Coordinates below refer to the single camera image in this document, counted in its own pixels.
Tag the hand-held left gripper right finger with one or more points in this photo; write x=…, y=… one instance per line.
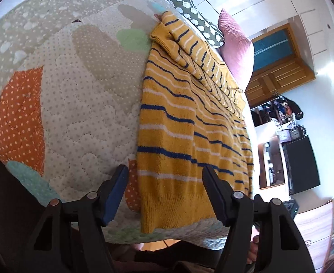
x=216, y=193

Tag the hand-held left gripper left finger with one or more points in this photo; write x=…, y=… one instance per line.
x=115, y=193

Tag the yellow striped knit sweater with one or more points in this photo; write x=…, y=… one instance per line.
x=178, y=125

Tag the white cabinet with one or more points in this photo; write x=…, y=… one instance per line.
x=269, y=162

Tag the white table clock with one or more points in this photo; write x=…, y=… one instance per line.
x=282, y=136

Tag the black television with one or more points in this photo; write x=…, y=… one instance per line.
x=302, y=165

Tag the patchwork dotted quilt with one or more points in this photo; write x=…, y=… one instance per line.
x=78, y=105

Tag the dark ornate table clock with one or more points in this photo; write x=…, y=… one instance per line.
x=294, y=133

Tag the cluttered shelf rack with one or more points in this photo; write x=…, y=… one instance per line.
x=275, y=111

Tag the light wooden dresser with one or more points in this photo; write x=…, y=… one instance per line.
x=315, y=233

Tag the brown wooden door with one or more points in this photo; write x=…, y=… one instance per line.
x=280, y=79

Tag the pink ribbed pillow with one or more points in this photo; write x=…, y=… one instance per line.
x=238, y=48

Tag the blue glass wooden door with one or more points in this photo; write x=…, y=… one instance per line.
x=275, y=45

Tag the green hedgehog print pillow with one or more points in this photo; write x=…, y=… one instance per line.
x=195, y=14

